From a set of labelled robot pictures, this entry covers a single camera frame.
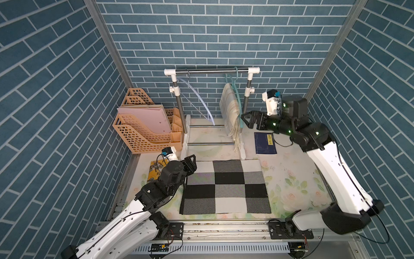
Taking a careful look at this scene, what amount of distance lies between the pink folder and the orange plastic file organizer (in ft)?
0.06

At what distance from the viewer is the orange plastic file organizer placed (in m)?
0.87

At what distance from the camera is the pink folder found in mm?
866
